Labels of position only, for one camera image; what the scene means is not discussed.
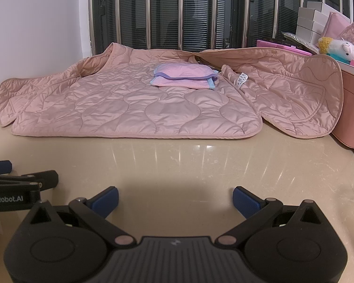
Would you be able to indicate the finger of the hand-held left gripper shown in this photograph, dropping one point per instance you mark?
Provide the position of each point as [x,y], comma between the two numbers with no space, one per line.
[0,167]
[47,179]

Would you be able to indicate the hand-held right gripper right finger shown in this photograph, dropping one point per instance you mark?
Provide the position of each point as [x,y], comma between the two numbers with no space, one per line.
[244,202]

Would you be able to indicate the pink flat box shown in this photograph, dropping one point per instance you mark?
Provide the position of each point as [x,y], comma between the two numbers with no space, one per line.
[283,49]

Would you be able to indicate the pink and blue garment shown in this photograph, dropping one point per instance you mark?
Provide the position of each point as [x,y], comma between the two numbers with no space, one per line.
[183,75]

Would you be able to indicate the pink quilted jacket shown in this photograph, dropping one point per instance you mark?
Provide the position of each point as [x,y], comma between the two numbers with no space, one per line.
[121,106]

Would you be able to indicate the dark window with blinds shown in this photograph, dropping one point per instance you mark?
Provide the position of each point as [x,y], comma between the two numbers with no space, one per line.
[165,11]

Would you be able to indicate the white and yellow plush toy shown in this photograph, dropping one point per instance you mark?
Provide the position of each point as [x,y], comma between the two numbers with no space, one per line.
[346,50]

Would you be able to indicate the dark patterned packet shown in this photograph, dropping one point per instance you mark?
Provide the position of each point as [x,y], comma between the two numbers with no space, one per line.
[298,39]

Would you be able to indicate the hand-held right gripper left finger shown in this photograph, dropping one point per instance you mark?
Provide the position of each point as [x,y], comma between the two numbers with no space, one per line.
[106,202]

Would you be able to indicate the pink pouch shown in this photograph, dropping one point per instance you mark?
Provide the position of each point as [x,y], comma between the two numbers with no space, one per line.
[337,25]

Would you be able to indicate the teal plastic box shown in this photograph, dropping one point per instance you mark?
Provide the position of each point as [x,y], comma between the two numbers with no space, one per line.
[337,58]

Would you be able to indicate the metal window security bars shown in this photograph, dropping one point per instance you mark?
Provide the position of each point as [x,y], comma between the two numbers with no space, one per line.
[180,11]

